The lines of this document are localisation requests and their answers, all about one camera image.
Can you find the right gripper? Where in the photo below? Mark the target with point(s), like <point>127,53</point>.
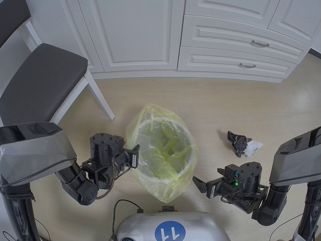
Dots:
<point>222,189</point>

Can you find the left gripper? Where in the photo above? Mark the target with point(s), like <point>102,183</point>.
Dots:
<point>125,161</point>

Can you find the yellow plastic bag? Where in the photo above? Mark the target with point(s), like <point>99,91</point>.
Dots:
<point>160,144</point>

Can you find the black plastic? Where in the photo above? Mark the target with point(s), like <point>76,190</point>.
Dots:
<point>238,143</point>

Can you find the white paper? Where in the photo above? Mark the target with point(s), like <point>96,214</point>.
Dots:
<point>254,148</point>

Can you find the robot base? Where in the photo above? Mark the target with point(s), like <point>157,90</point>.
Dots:
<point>200,225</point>

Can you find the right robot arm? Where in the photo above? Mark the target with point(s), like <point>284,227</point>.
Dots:
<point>296,164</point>

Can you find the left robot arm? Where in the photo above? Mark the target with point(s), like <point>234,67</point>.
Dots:
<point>32,154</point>

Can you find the white trash bin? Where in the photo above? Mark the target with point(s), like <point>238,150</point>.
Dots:
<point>192,157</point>

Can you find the white chair grey cushions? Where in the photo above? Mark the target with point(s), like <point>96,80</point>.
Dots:
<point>45,84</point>

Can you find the white wardrobe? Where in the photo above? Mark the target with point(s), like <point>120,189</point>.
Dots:
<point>140,21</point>

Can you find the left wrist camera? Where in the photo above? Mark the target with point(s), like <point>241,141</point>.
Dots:
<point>117,142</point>

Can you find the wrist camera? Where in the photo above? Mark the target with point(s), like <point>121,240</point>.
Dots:
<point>117,142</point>
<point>230,172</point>

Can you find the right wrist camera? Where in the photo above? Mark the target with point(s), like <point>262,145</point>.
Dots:
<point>230,172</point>

